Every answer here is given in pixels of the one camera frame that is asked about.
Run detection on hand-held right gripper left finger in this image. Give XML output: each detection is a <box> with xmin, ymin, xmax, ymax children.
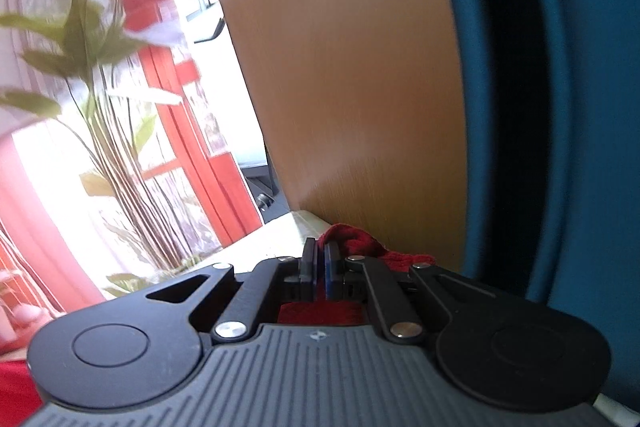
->
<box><xmin>145</xmin><ymin>238</ymin><xmax>321</xmax><ymax>344</ymax></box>

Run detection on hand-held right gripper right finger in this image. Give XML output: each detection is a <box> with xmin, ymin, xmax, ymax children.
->
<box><xmin>322</xmin><ymin>242</ymin><xmax>497</xmax><ymax>346</ymax></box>

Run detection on red ribbed knit pants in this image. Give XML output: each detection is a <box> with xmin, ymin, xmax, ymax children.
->
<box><xmin>0</xmin><ymin>223</ymin><xmax>437</xmax><ymax>413</ymax></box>

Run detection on black stand with knob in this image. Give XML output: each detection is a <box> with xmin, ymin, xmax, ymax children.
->
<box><xmin>239</xmin><ymin>159</ymin><xmax>292</xmax><ymax>214</ymax></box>

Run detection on light wooden board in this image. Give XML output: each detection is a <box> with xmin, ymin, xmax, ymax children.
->
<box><xmin>200</xmin><ymin>0</ymin><xmax>472</xmax><ymax>274</ymax></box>

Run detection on teal upholstered chair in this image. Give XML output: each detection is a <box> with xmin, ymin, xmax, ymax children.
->
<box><xmin>425</xmin><ymin>0</ymin><xmax>640</xmax><ymax>413</ymax></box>

